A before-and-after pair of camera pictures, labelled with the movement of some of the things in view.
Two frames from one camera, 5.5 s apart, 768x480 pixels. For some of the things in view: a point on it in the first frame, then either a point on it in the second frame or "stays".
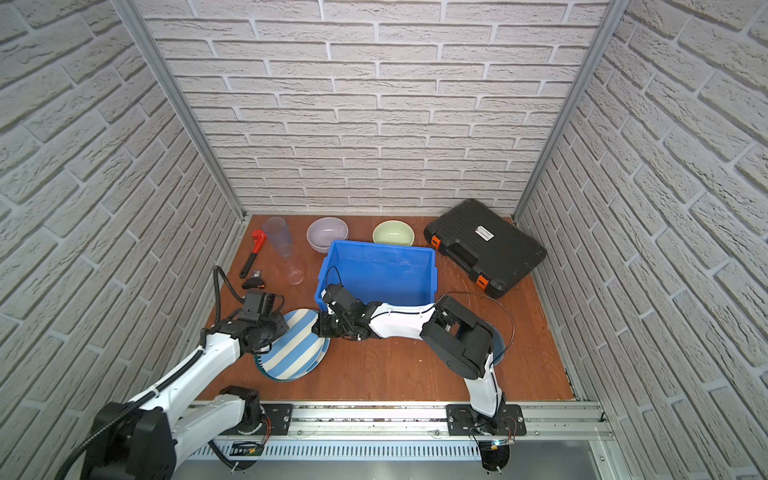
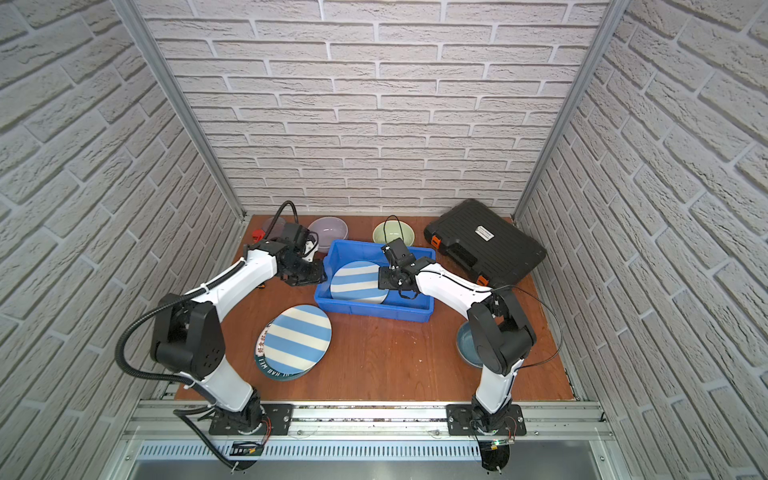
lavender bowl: (322, 231) stays
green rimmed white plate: (266, 374) stays
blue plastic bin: (383, 273) stays
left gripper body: (255, 303) to (306, 270)
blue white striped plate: (296, 354) to (357, 282)
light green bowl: (394, 232) stays
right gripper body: (333, 326) to (390, 279)
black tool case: (494, 254) stays
